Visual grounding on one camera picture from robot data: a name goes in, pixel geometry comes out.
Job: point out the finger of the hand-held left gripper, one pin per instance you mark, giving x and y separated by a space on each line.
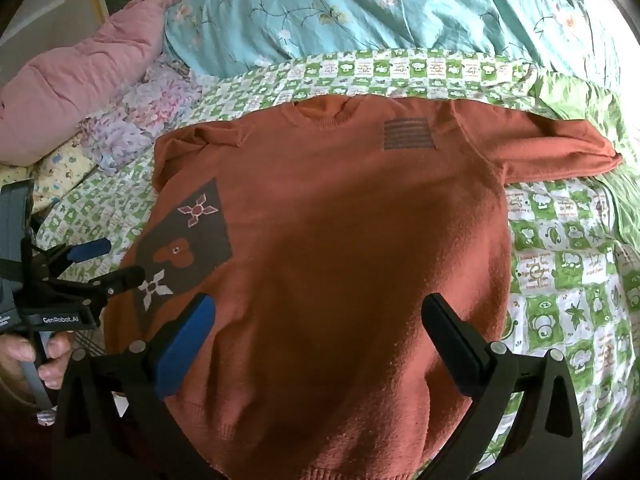
120 280
92 249

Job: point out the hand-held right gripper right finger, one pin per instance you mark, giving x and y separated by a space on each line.
452 347

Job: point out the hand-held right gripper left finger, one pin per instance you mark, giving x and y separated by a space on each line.
186 345

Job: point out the orange knit sweater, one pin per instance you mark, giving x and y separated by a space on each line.
325 235

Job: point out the person's left hand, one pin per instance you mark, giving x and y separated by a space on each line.
55 360

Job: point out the yellow printed cloth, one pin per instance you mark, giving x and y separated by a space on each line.
65 160

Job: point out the green checked bed sheet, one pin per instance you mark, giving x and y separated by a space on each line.
565 270

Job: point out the pale floral pillow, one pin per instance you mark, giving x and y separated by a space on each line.
150 105

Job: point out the plain green blanket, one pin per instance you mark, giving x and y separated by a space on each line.
615 110

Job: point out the teal floral duvet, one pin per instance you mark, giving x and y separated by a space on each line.
350 10

